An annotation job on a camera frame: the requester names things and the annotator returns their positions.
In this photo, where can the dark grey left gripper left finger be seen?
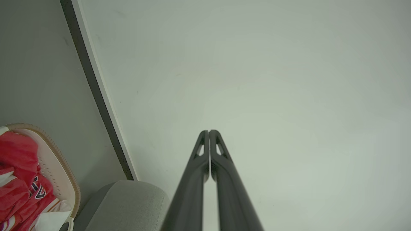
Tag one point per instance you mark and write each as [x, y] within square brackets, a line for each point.
[189, 192]

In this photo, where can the grey fabric sofa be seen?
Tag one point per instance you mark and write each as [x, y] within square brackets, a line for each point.
[125, 205]

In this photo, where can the dark baseboard strip white edge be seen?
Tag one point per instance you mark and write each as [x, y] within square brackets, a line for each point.
[96, 93]

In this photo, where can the white laundry basket brown rim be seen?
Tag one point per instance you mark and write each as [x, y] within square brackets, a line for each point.
[55, 166]

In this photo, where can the white sheet basket liner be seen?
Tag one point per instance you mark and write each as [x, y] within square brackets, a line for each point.
[51, 221]

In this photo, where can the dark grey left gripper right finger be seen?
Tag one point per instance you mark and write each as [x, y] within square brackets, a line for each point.
[231, 192]

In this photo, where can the red sports jersey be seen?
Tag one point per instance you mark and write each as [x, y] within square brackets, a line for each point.
[16, 154]

